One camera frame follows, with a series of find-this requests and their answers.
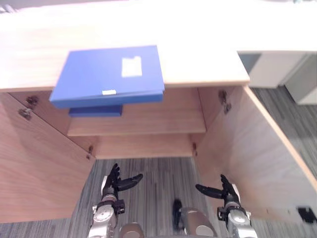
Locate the wooden door with white fitting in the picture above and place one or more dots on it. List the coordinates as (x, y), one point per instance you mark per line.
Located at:
(37, 161)

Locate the plain blue box folder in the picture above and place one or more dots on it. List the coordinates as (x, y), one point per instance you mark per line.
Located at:
(96, 111)

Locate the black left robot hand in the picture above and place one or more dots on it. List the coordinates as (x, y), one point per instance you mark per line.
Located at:
(110, 183)

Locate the white cabinet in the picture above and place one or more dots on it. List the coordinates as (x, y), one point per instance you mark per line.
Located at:
(307, 84)
(267, 72)

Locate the wooden cabinet shelf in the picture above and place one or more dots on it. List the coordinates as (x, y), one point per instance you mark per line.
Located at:
(161, 124)

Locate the metal cabinet hinge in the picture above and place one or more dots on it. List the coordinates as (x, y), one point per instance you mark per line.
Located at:
(195, 148)
(223, 96)
(89, 151)
(24, 112)

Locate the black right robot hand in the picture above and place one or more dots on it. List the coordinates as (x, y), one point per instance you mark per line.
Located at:
(229, 193)

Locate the wooden cabinet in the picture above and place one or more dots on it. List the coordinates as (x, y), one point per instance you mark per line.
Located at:
(198, 62)

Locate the silver right robot leg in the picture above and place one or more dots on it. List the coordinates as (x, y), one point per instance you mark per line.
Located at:
(198, 220)

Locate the wooden door with black latch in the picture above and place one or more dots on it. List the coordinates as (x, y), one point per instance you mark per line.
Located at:
(247, 148)

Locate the blue folder with white label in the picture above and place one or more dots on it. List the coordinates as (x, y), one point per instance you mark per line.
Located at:
(99, 74)

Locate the silver robot leg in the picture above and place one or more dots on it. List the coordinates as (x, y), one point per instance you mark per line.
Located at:
(198, 220)
(132, 231)

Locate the silver left robot leg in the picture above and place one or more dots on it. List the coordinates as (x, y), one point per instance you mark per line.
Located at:
(132, 231)

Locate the black door latch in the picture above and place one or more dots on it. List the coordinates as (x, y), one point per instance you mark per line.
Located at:
(305, 213)

